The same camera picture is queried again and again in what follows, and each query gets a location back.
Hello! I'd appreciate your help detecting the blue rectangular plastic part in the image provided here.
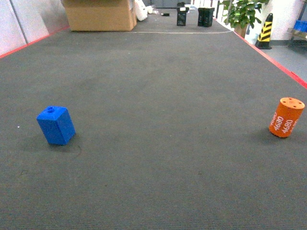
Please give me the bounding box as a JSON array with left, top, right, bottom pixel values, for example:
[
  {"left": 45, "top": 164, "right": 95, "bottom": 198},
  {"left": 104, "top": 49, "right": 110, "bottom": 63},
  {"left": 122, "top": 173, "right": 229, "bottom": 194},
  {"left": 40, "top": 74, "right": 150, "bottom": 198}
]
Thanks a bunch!
[{"left": 36, "top": 105, "right": 76, "bottom": 145}]

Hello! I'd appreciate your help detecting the orange cylinder cap 4680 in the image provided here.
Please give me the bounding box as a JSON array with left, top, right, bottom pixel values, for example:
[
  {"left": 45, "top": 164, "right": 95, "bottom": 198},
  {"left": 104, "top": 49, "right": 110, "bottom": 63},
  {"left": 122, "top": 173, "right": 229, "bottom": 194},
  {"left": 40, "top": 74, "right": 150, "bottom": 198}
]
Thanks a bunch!
[{"left": 269, "top": 97, "right": 305, "bottom": 138}]

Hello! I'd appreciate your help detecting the steel shelf rack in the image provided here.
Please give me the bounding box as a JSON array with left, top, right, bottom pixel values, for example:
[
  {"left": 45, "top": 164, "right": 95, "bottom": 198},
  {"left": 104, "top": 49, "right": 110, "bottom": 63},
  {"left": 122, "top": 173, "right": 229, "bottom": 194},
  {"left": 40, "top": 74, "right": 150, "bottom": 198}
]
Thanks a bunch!
[{"left": 287, "top": 20, "right": 307, "bottom": 46}]

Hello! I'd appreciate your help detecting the white foam packaging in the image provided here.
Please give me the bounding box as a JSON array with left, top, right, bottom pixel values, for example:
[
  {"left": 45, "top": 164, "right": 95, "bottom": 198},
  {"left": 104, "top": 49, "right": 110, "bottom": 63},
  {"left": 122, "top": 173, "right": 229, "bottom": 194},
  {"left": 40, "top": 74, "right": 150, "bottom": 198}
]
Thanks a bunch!
[{"left": 134, "top": 0, "right": 153, "bottom": 21}]

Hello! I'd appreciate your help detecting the black crate left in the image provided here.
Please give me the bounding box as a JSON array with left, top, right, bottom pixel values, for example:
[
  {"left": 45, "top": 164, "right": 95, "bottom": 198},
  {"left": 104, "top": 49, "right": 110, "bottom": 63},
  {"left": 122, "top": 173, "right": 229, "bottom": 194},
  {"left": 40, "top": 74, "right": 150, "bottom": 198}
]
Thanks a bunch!
[{"left": 176, "top": 2, "right": 189, "bottom": 26}]

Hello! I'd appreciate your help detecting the black crate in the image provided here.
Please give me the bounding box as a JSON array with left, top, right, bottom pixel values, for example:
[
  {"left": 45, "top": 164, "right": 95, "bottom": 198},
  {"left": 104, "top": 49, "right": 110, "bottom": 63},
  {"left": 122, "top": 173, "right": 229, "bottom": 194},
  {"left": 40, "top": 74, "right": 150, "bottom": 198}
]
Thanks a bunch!
[
  {"left": 176, "top": 2, "right": 189, "bottom": 26},
  {"left": 198, "top": 7, "right": 215, "bottom": 27}
]

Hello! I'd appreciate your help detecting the black crate right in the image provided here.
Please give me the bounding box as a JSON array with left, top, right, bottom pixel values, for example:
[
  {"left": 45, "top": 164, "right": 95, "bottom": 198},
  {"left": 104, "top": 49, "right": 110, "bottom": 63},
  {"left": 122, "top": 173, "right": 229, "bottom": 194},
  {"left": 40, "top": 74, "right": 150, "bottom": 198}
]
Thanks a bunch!
[{"left": 198, "top": 7, "right": 215, "bottom": 27}]

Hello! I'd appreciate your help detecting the large cardboard box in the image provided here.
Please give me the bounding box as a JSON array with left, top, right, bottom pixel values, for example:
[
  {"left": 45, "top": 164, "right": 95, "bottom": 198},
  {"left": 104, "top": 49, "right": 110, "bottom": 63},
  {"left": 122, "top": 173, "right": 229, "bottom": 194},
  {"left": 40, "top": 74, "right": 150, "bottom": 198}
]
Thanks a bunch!
[{"left": 62, "top": 0, "right": 137, "bottom": 31}]

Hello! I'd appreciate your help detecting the yellow black traffic cone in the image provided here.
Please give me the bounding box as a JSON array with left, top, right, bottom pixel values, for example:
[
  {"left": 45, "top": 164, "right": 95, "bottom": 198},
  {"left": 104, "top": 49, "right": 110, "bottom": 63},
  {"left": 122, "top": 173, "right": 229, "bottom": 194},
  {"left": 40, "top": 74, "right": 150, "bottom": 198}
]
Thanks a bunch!
[{"left": 255, "top": 13, "right": 273, "bottom": 50}]

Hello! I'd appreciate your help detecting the green potted plant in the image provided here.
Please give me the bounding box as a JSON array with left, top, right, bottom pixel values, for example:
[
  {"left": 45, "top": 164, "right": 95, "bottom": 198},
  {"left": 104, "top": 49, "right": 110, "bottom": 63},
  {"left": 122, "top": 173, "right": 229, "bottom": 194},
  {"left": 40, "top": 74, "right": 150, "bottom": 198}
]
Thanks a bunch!
[{"left": 219, "top": 0, "right": 269, "bottom": 38}]

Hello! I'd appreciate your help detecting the red metal table frame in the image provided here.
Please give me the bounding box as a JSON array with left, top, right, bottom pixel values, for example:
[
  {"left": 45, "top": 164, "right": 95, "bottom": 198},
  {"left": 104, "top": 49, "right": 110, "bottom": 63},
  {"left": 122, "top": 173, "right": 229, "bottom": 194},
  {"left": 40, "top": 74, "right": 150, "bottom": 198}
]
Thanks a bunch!
[{"left": 0, "top": 26, "right": 307, "bottom": 88}]

